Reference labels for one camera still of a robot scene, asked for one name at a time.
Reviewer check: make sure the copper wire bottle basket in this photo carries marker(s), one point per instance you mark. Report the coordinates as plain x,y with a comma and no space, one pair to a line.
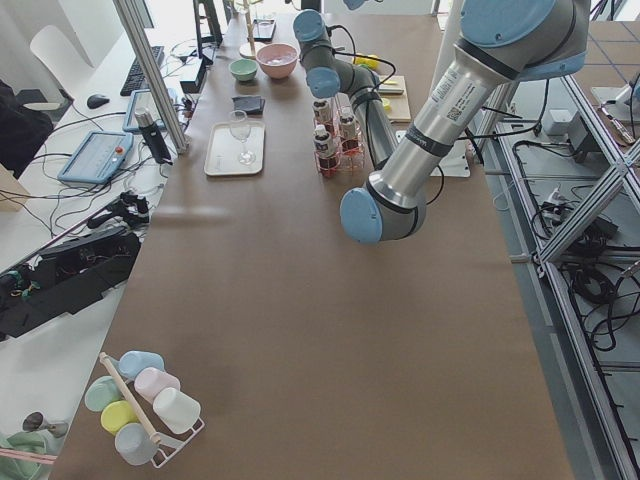
337,137

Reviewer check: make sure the tea bottle white cap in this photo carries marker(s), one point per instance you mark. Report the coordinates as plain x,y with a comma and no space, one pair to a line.
348,129

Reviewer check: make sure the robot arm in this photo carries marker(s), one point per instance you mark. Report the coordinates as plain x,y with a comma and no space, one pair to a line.
327,76
500,42

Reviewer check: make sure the tea bottle front left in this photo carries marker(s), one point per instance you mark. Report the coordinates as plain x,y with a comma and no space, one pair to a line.
325,151

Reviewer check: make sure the tea bottle back left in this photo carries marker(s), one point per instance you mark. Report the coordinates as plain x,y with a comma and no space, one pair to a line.
323,113

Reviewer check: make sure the cream rectangular tray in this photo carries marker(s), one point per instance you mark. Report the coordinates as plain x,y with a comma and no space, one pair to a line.
222,157

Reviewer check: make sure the clear wine glass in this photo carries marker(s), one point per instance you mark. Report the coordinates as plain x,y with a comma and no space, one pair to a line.
241,129

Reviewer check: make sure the grey folded cloth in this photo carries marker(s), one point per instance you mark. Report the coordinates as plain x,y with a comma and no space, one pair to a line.
250,104

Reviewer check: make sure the bamboo cutting board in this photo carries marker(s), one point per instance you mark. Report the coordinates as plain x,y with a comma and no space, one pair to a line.
395,91

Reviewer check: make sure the upper yellow lemon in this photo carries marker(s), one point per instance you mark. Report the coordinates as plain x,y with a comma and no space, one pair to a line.
370,63

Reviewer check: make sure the pink bowl with ice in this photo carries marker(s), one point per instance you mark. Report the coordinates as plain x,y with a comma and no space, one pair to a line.
277,60

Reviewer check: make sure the green bowl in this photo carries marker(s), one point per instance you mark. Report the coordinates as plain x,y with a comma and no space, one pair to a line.
243,69

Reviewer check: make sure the wooden cup stand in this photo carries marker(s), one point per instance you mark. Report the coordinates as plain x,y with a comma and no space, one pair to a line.
250,47

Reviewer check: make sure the black thermos bottle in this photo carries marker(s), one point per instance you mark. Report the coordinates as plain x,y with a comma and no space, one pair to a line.
152,136

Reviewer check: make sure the blue teach pendant far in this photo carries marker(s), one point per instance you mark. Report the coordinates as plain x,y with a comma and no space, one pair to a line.
141,99

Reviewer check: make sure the blue teach pendant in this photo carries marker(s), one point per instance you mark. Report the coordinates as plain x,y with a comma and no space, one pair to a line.
141,99
97,158

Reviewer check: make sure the blue teach pendant near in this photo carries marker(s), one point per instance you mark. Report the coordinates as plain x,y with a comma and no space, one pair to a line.
97,158

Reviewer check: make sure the white cup rack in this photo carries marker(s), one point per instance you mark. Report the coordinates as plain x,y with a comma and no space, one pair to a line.
143,407

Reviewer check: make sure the black keyboard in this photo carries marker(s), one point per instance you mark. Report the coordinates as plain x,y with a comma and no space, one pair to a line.
136,78

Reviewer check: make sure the computer mouse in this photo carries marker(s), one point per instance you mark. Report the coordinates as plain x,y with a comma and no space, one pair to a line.
96,101

